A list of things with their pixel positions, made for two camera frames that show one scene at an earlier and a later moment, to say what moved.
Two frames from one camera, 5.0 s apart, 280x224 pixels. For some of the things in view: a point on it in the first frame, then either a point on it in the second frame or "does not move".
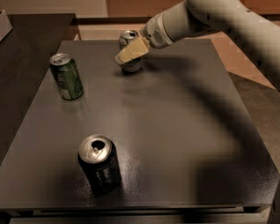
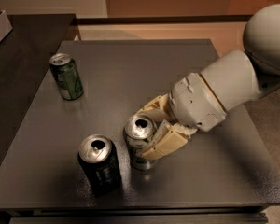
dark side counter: (18, 66) does not move
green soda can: (67, 76) does not move
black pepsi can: (99, 160) does not move
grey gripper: (154, 32) → (195, 102)
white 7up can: (125, 39) → (140, 131)
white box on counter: (0, 28) does not move
